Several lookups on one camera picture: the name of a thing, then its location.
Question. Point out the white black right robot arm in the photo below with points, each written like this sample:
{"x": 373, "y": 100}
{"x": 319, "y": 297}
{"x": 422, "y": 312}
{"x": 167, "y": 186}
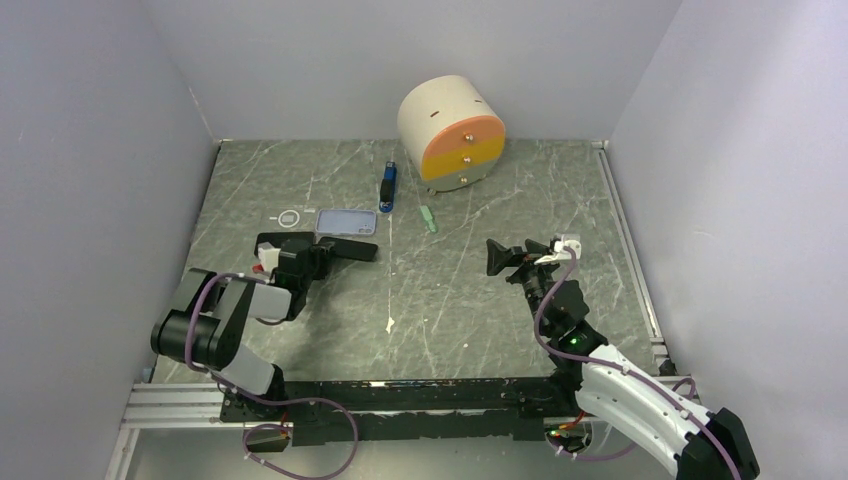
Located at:
{"x": 687, "y": 439}

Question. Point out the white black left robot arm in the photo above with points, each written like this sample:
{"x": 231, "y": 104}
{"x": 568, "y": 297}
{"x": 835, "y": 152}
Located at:
{"x": 205, "y": 322}

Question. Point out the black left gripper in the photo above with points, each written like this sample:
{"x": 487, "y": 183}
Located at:
{"x": 323, "y": 255}

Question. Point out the blue black stapler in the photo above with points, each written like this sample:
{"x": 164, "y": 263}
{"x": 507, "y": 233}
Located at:
{"x": 388, "y": 188}

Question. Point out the black base bar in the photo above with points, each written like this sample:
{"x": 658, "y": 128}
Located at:
{"x": 521, "y": 408}

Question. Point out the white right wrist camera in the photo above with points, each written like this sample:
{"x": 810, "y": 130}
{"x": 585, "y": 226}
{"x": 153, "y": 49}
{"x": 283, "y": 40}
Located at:
{"x": 562, "y": 248}

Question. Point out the lilac silicone phone case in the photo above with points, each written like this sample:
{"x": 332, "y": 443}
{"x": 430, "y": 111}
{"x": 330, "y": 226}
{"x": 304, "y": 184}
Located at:
{"x": 346, "y": 222}

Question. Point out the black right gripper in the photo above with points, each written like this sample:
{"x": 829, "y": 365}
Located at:
{"x": 500, "y": 257}

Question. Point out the phone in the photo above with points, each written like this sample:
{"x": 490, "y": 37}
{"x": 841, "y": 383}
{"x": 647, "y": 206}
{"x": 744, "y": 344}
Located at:
{"x": 354, "y": 250}
{"x": 278, "y": 240}

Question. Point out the small green plastic tool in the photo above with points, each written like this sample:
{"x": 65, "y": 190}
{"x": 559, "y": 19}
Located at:
{"x": 428, "y": 218}

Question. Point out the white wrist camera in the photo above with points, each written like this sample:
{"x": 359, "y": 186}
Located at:
{"x": 562, "y": 248}
{"x": 267, "y": 258}

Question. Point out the round beige drawer cabinet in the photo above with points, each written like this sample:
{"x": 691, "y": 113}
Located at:
{"x": 450, "y": 133}

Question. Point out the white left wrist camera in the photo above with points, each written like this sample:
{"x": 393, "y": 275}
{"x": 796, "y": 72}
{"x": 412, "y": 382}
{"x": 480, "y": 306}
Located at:
{"x": 267, "y": 258}

